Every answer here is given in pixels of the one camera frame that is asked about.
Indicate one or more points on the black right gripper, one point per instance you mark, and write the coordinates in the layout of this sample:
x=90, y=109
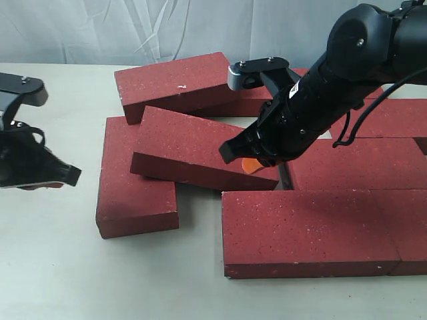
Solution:
x=290, y=122

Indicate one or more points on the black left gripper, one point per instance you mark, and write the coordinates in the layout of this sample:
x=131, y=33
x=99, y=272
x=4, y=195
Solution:
x=26, y=163

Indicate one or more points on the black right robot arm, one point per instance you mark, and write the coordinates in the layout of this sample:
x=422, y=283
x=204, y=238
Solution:
x=367, y=48

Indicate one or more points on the middle row red brick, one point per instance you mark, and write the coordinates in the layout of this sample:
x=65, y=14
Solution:
x=368, y=163

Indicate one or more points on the right second row brick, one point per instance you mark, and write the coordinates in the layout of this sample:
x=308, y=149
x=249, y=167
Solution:
x=396, y=118

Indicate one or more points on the white backdrop curtain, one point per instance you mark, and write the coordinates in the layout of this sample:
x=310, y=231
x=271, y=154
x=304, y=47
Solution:
x=145, y=32

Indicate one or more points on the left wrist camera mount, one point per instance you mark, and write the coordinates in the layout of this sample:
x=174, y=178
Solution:
x=17, y=90

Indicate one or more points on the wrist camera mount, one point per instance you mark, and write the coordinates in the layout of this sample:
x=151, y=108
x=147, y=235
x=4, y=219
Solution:
x=273, y=73
x=17, y=90

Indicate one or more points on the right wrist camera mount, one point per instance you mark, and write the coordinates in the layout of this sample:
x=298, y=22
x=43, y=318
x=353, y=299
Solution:
x=273, y=73

